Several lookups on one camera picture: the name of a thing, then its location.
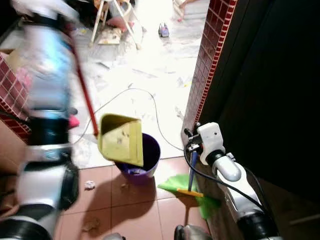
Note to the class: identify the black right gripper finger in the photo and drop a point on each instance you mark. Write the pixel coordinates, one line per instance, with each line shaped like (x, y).
(193, 148)
(188, 133)

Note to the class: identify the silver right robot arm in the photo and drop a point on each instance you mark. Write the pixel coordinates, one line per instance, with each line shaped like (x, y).
(235, 175)

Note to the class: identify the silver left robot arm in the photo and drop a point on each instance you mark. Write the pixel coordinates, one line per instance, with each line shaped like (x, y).
(47, 75)

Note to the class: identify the beige floor mat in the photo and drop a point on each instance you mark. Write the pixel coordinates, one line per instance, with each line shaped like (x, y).
(110, 36)

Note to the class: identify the purple plastic bucket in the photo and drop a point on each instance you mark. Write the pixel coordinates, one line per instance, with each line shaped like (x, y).
(151, 150)

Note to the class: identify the grey right robot foot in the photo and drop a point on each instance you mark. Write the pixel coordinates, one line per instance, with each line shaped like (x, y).
(191, 233)

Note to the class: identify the grey robot foot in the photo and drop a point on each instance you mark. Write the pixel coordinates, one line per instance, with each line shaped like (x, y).
(191, 233)
(114, 236)

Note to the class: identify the white crumpled paper scrap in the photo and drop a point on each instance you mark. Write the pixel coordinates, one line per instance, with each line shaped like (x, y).
(89, 185)

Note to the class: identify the grey left robot foot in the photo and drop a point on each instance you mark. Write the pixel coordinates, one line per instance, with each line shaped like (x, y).
(114, 236)

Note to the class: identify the brown crumpled paper scrap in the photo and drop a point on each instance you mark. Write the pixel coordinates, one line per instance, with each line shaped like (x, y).
(91, 225)

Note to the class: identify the person's bare foot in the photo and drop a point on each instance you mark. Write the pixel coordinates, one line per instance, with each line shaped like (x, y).
(119, 22)

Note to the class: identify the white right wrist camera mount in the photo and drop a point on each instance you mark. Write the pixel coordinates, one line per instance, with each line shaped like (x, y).
(211, 137)

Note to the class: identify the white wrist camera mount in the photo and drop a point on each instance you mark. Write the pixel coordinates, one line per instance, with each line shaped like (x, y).
(211, 137)
(42, 7)

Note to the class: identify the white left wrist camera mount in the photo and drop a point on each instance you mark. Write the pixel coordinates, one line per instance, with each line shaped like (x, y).
(42, 7)

